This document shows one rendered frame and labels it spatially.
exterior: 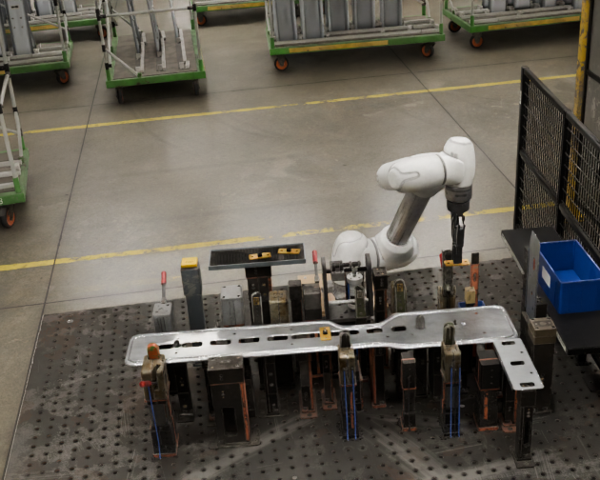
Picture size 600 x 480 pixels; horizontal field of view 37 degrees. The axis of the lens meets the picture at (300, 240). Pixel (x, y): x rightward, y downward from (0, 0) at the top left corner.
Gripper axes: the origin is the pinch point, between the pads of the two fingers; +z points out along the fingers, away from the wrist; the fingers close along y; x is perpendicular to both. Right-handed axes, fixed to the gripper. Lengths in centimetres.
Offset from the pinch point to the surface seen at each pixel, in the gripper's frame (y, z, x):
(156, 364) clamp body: 19, 23, -104
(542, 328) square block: 16.1, 22.9, 26.3
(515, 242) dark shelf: -52, 26, 35
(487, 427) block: 23, 57, 7
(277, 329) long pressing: -6, 29, -64
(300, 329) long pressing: -5, 29, -55
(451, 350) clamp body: 22.5, 24.4, -5.8
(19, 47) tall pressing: -716, 93, -335
